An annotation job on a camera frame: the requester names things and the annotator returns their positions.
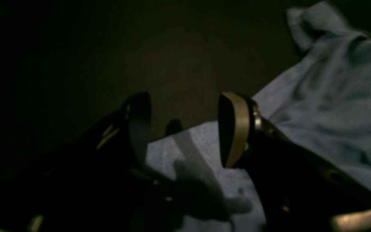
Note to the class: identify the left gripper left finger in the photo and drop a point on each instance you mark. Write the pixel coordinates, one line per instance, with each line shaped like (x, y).
(95, 183)

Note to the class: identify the black table cloth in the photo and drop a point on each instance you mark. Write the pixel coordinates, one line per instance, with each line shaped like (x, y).
(67, 64)

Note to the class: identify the blue-grey t-shirt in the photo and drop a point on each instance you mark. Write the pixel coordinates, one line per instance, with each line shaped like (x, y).
(323, 103)

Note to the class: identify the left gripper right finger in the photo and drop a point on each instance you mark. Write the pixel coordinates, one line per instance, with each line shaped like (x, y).
(299, 190)

